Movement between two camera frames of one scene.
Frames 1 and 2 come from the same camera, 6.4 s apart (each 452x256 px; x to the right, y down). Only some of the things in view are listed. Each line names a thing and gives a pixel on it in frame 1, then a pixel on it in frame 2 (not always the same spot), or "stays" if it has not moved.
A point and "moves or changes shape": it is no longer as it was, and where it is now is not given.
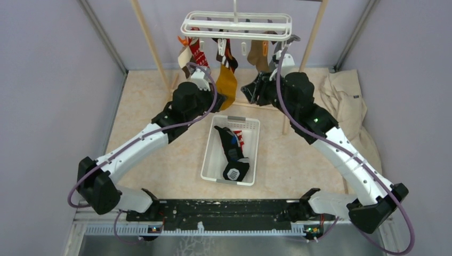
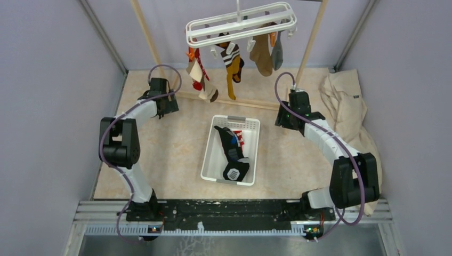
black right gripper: (259, 88) → (281, 120)
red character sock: (239, 135) stays
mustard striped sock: (226, 81) moves or changes shape
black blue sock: (237, 166) stays
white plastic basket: (214, 157) stays
